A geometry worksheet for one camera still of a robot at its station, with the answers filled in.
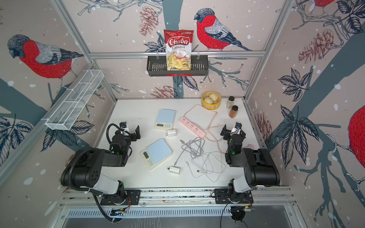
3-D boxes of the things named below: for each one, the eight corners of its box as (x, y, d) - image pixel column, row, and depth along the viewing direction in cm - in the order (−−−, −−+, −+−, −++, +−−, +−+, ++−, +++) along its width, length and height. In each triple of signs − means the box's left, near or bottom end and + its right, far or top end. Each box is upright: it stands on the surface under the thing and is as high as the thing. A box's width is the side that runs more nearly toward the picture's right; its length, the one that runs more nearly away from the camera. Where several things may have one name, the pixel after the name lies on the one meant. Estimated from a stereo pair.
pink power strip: (177, 120, 108) (177, 118, 106) (182, 117, 110) (181, 115, 108) (202, 139, 97) (202, 137, 96) (206, 134, 99) (206, 133, 98)
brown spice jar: (230, 118, 110) (233, 110, 102) (228, 113, 113) (232, 105, 105) (235, 118, 110) (239, 110, 102) (234, 113, 113) (237, 105, 105)
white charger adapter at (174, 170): (167, 172, 84) (167, 170, 81) (168, 168, 85) (168, 166, 82) (179, 174, 83) (179, 172, 80) (180, 170, 85) (179, 168, 81)
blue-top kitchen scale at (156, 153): (149, 171, 84) (148, 170, 82) (140, 154, 91) (138, 152, 89) (174, 154, 91) (174, 152, 89) (163, 139, 98) (163, 137, 96)
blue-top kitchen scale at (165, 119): (154, 129, 104) (154, 127, 102) (157, 111, 115) (157, 109, 113) (174, 129, 104) (174, 127, 102) (175, 111, 115) (175, 108, 113)
